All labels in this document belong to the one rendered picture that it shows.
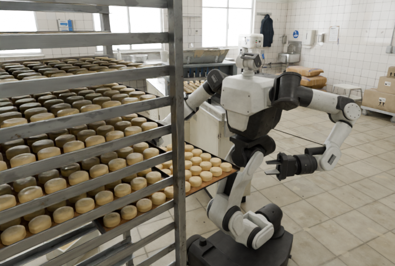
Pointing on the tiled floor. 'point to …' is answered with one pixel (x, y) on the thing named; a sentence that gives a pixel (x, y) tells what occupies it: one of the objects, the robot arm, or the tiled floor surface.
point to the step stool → (350, 91)
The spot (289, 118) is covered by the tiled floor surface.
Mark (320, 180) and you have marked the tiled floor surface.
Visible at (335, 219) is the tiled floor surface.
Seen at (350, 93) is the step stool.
